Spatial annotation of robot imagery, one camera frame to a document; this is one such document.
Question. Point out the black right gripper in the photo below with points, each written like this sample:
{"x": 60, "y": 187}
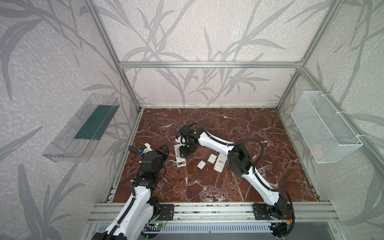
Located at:
{"x": 186, "y": 147}

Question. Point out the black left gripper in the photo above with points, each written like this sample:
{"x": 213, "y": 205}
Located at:
{"x": 163, "y": 153}

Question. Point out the white remote with display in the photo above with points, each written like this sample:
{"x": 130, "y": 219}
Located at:
{"x": 180, "y": 161}

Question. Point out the white battery cover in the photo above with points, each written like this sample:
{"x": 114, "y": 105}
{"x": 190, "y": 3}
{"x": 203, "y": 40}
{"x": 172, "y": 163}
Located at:
{"x": 201, "y": 165}
{"x": 212, "y": 158}

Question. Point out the white remote being unloaded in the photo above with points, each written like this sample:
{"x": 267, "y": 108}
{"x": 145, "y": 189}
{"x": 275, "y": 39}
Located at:
{"x": 220, "y": 162}

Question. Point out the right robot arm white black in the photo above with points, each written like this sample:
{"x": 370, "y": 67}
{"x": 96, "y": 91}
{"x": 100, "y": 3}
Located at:
{"x": 240, "y": 161}

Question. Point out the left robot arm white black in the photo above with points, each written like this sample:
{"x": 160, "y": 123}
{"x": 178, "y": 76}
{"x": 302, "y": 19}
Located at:
{"x": 141, "y": 207}

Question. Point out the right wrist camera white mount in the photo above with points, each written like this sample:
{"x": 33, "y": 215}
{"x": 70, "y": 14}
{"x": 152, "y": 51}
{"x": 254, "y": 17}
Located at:
{"x": 180, "y": 140}

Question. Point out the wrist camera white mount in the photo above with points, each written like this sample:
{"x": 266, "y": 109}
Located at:
{"x": 145, "y": 148}
{"x": 180, "y": 140}

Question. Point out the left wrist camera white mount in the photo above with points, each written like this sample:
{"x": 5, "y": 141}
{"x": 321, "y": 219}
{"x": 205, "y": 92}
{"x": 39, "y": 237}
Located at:
{"x": 145, "y": 148}

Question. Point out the small circuit board with wires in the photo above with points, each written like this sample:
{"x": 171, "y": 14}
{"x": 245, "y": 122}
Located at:
{"x": 156, "y": 226}

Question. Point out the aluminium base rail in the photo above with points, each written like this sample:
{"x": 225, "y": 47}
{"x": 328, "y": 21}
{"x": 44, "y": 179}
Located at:
{"x": 224, "y": 212}

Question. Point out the aluminium horizontal frame bar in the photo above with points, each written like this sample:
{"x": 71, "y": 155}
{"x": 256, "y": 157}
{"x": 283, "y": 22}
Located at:
{"x": 273, "y": 65}

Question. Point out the clear plastic wall tray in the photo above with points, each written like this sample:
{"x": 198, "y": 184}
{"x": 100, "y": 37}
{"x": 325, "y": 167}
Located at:
{"x": 79, "y": 138}

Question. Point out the aluminium frame post left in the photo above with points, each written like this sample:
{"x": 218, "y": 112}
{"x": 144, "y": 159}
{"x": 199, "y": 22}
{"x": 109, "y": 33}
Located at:
{"x": 106, "y": 40}

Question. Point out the aluminium frame post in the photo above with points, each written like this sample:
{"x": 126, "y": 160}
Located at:
{"x": 106, "y": 40}
{"x": 326, "y": 22}

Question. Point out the white wire mesh basket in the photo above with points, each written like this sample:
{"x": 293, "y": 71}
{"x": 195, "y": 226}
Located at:
{"x": 326, "y": 132}

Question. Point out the aluminium frame post right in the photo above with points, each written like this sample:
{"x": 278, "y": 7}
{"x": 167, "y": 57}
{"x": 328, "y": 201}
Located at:
{"x": 326, "y": 22}

